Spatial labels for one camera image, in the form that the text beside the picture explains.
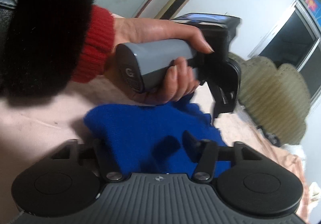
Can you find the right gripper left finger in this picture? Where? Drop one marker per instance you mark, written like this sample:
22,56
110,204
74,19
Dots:
165,148

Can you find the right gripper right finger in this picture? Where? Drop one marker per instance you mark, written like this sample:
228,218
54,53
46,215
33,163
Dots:
196,149

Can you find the blue knit sweater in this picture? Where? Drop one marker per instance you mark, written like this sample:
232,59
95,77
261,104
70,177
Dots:
130,133

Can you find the person's left hand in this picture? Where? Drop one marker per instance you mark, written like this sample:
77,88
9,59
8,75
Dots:
179,79

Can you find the gold tower air conditioner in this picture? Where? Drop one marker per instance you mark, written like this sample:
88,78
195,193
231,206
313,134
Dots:
171,9

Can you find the olive green headboard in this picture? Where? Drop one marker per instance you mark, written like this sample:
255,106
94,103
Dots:
276,98

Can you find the black fur red sleeve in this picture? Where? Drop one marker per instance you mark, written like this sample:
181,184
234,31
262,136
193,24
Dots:
45,44

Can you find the pink bed sheet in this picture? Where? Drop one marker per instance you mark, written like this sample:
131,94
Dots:
28,133

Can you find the dark window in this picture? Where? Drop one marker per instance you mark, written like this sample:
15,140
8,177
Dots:
296,41

